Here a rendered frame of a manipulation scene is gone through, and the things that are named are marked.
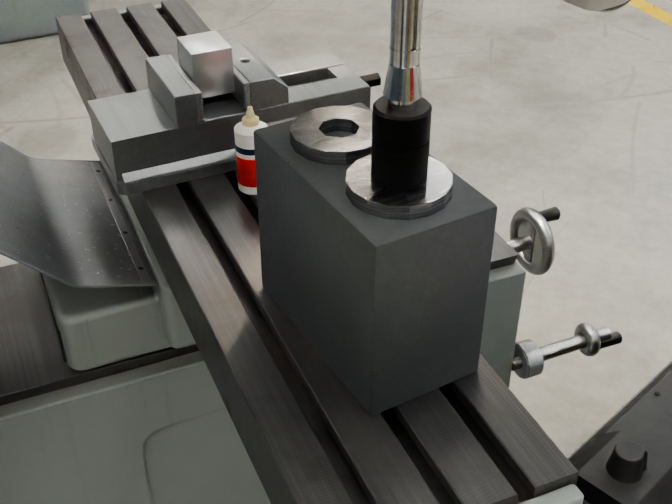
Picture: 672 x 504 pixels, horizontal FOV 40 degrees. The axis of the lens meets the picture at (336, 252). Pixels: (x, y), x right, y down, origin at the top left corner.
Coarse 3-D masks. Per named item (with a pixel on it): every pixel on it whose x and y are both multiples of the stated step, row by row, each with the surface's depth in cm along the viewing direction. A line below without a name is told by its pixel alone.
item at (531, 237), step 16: (528, 208) 154; (512, 224) 159; (528, 224) 155; (544, 224) 151; (512, 240) 154; (528, 240) 155; (544, 240) 151; (528, 256) 157; (544, 256) 152; (544, 272) 154
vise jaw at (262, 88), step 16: (240, 48) 121; (240, 64) 116; (256, 64) 116; (240, 80) 113; (256, 80) 113; (272, 80) 114; (240, 96) 114; (256, 96) 114; (272, 96) 115; (288, 96) 116
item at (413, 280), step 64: (320, 128) 84; (320, 192) 77; (384, 192) 75; (448, 192) 75; (320, 256) 81; (384, 256) 72; (448, 256) 76; (320, 320) 85; (384, 320) 76; (448, 320) 80; (384, 384) 80
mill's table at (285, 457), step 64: (128, 64) 143; (192, 192) 114; (192, 256) 102; (256, 256) 102; (192, 320) 101; (256, 320) 97; (256, 384) 85; (320, 384) 85; (448, 384) 87; (256, 448) 84; (320, 448) 79; (384, 448) 79; (448, 448) 79; (512, 448) 79
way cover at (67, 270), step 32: (0, 160) 121; (32, 160) 128; (64, 160) 131; (96, 160) 133; (0, 192) 112; (32, 192) 119; (64, 192) 123; (96, 192) 125; (32, 224) 111; (64, 224) 116; (96, 224) 118; (128, 224) 120; (32, 256) 104; (64, 256) 110; (96, 256) 112; (128, 256) 114
